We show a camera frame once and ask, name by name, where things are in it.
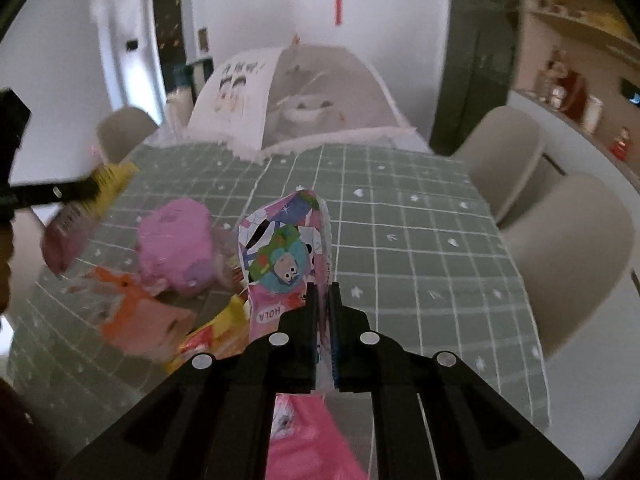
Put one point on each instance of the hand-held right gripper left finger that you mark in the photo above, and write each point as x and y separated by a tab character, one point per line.
312	330

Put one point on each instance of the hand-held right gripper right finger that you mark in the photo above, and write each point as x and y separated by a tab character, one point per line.
336	330

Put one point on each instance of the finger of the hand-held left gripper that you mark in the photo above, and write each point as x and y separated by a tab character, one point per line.
55	191

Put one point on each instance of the cartoon printed pink packet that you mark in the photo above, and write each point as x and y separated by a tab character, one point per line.
280	250

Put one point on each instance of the pink toy box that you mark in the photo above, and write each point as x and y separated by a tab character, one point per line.
310	440

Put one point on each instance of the pink printed bag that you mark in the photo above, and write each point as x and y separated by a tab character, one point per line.
172	240

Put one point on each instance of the orange plastic bag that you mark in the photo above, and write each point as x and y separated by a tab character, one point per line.
140	320

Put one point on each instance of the beige dining chair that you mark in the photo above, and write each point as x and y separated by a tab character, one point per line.
575	260
125	130
505	160

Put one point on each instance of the red yellow snack wrapper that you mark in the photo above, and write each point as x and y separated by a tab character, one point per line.
215	335

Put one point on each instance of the green checkered tablecloth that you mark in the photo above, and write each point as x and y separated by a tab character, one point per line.
425	280

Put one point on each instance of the dark door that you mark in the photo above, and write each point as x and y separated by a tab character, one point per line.
169	35

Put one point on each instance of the white mesh food cover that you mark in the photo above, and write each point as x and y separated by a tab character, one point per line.
240	100

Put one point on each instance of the dark glass cabinet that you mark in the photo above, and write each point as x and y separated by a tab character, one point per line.
475	60

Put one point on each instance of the dark red bag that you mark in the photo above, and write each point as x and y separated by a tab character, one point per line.
574	95

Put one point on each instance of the white cup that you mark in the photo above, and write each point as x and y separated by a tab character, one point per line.
592	114

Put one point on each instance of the red doll figurine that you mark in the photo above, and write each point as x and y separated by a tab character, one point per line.
620	145

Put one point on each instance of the black power strip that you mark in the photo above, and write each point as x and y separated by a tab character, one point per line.
632	92

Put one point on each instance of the wooden wall shelf unit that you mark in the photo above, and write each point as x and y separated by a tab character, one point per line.
590	35

